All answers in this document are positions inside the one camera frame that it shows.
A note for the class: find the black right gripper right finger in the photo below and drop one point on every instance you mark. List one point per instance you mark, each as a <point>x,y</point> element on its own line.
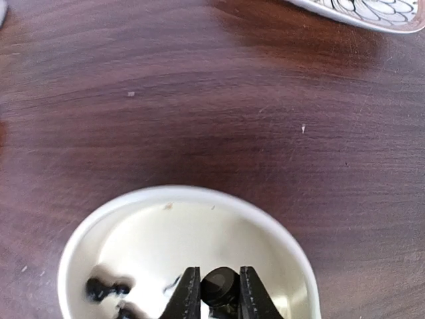
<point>254,301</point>

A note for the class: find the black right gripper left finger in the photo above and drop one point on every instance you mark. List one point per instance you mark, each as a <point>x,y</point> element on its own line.
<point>185,303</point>

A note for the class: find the black chess piece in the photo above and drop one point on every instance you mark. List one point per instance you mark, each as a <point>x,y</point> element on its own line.
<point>220,291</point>

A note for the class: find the cream bowl of black pieces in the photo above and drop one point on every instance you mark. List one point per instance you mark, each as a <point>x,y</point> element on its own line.
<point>152,235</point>

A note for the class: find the black chess pawn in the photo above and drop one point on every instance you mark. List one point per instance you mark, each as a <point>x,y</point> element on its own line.
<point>104,282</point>

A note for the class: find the floral patterned saucer plate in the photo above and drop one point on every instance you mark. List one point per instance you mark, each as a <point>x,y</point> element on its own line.
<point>388,16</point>

